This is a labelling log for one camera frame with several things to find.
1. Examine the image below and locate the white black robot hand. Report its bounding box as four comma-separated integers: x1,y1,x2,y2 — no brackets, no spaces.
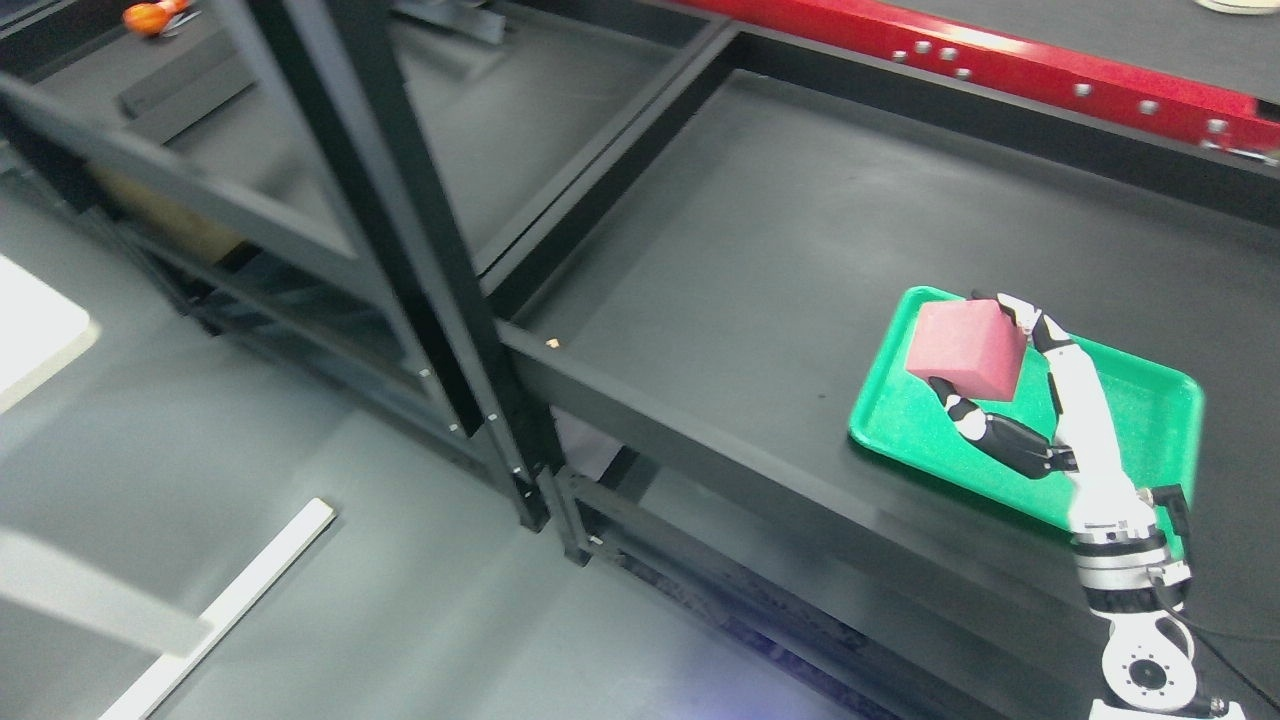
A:
927,293,1157,544

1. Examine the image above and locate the pink foam block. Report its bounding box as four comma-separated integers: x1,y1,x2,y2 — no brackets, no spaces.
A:
905,299,1027,402

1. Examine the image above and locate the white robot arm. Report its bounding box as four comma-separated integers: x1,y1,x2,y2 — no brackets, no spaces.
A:
1071,525,1245,719

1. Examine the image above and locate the green plastic tray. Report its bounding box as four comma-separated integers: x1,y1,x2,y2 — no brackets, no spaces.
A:
847,286,1204,530

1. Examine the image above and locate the right black metal shelf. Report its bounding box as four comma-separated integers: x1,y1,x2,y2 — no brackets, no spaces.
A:
499,23,1277,719

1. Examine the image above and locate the black metal shelf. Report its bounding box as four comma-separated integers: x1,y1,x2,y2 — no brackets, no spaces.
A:
499,23,1277,719
3,1,727,530

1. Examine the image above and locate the left black metal shelf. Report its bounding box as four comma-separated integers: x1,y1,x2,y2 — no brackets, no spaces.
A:
3,1,727,530

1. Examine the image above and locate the orange round object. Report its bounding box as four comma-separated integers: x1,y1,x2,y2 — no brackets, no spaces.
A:
122,1,193,38

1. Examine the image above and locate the white standing desk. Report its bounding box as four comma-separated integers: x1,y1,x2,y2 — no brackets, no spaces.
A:
3,258,338,719

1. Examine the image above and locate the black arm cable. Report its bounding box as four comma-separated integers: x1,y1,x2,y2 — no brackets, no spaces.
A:
1146,486,1280,716

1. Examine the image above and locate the red conveyor frame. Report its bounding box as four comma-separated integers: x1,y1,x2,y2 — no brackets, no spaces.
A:
690,1,1279,167

